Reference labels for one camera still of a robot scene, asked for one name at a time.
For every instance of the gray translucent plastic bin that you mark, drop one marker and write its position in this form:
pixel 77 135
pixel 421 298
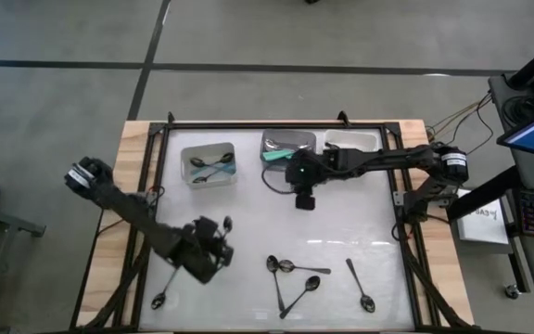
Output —
pixel 271 166

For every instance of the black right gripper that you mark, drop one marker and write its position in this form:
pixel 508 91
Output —
pixel 308 169

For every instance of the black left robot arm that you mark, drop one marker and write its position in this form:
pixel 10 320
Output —
pixel 128 209

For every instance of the white plastic bin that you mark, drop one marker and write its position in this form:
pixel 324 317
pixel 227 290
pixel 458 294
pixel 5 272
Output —
pixel 220 184
pixel 355 139

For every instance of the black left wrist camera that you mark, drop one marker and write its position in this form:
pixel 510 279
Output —
pixel 206 227

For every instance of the silver metal bracket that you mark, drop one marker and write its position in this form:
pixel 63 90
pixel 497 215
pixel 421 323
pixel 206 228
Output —
pixel 399 198

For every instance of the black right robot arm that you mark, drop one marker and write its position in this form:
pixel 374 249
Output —
pixel 387 158

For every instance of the gray caster wheel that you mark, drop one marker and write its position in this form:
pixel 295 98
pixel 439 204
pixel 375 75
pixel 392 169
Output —
pixel 511 291

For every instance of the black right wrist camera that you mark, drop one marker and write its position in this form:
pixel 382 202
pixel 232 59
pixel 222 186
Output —
pixel 305 202

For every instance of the white paper sheet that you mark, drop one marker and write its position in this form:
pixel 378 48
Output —
pixel 485 227

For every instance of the black table frame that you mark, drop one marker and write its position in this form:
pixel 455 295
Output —
pixel 248 124

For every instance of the black diagonal stand bar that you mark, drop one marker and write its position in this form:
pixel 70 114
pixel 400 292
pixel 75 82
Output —
pixel 485 192

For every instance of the black metal spoon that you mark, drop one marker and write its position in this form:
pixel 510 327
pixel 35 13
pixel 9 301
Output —
pixel 312 283
pixel 331 146
pixel 272 263
pixel 286 265
pixel 367 304

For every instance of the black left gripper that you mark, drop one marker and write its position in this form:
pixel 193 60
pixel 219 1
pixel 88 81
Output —
pixel 216 253

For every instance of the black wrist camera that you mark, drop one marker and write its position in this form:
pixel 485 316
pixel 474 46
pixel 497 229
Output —
pixel 206 227
pixel 305 202

